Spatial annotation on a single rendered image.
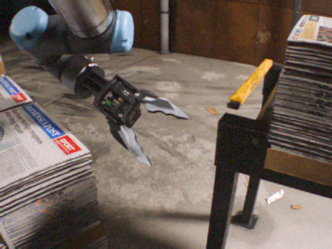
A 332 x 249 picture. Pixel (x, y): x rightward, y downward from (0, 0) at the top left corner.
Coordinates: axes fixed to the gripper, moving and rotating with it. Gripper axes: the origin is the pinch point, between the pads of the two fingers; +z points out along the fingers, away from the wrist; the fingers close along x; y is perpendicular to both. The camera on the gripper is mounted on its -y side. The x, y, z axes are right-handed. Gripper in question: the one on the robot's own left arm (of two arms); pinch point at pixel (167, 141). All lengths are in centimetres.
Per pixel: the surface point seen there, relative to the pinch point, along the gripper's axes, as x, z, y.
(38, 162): -16.8, -12.8, 12.3
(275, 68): 48, 9, -39
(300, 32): 22.9, 9.2, 18.9
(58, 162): -14.6, -10.1, 11.7
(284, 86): 14.8, 11.6, 16.5
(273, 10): 227, -29, -237
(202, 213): -10, 22, -97
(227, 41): 181, -61, -286
